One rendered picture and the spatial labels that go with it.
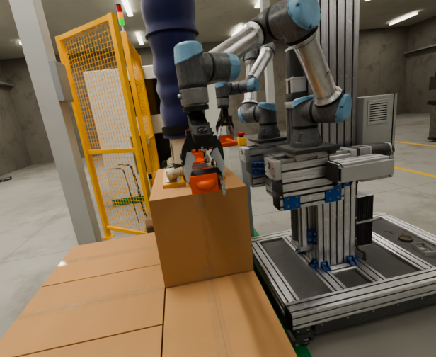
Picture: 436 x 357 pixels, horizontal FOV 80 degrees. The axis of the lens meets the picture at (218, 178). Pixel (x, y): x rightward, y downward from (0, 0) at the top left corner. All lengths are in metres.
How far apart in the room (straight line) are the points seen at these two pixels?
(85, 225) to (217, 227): 1.74
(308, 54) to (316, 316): 1.22
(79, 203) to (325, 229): 2.01
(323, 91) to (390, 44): 14.58
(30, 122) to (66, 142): 10.20
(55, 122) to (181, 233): 1.71
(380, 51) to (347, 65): 13.74
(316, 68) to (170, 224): 0.83
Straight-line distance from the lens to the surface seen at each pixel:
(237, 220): 1.11
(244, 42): 1.01
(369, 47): 15.02
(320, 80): 1.14
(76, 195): 2.58
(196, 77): 0.70
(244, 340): 0.97
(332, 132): 1.57
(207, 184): 0.67
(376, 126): 1.68
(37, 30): 2.61
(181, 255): 1.15
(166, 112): 1.23
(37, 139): 12.67
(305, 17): 1.02
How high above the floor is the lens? 1.26
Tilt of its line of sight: 15 degrees down
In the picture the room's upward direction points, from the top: 7 degrees counter-clockwise
